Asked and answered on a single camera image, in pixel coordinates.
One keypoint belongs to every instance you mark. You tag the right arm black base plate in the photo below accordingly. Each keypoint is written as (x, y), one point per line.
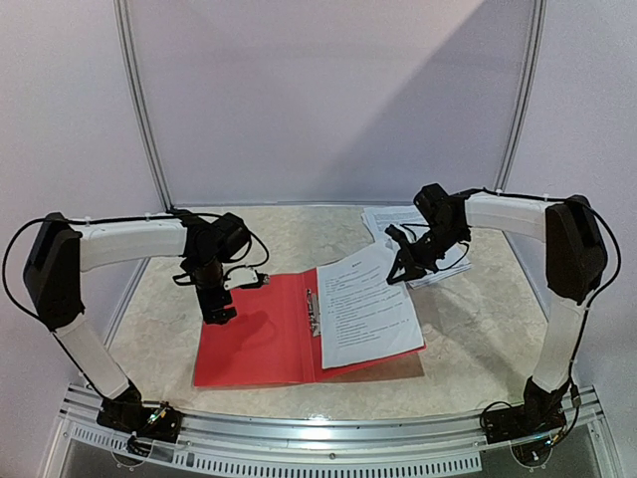
(510, 423)

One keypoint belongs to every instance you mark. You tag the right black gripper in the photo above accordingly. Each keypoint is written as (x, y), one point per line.
(415, 253)

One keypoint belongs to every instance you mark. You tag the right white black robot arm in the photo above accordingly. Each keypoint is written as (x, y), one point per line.
(575, 261)

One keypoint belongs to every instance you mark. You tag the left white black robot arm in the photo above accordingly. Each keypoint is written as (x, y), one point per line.
(64, 249)

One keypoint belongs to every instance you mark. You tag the aluminium frame post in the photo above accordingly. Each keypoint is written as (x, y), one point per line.
(123, 21)
(523, 97)

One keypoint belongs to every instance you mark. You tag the left aluminium frame post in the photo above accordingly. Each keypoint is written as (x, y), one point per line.
(123, 21)

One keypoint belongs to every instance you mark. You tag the aluminium front rail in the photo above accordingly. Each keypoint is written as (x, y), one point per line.
(221, 445)

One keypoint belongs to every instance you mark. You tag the metal clip folder spine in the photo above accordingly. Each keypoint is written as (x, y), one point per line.
(313, 313)

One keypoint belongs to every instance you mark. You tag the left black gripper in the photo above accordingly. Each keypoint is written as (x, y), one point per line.
(210, 302)

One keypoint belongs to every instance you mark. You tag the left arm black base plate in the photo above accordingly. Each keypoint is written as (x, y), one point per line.
(128, 414)

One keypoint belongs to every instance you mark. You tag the red file folder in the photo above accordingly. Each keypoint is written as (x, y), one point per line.
(270, 341)

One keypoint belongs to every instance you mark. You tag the right aluminium frame post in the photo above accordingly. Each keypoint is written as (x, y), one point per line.
(523, 97)

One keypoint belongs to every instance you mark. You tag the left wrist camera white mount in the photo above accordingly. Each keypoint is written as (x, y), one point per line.
(244, 277)

